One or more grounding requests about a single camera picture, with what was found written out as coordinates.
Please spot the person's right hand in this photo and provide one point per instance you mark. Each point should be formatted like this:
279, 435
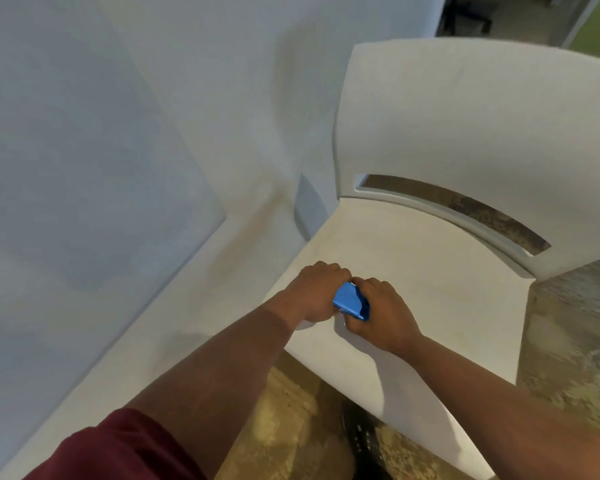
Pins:
385, 314

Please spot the person's left hand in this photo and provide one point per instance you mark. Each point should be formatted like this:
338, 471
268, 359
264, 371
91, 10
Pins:
316, 290

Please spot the person's left fingers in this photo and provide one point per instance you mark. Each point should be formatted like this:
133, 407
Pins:
336, 274

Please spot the person's right fingers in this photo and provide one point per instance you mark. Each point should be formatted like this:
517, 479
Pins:
364, 285

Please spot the blue cloth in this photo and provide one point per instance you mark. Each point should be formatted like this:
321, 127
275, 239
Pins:
351, 301

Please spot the person's left forearm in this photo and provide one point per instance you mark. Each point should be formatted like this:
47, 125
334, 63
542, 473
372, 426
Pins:
215, 374

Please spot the person's right forearm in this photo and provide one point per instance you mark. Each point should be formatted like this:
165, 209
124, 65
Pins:
510, 414

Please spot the white plastic chair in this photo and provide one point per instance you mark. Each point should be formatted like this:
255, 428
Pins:
430, 234

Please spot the dark red shirt sleeve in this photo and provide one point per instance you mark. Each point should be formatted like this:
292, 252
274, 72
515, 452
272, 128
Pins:
120, 449

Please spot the dark office chair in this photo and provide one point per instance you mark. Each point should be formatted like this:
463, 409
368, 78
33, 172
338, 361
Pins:
467, 14

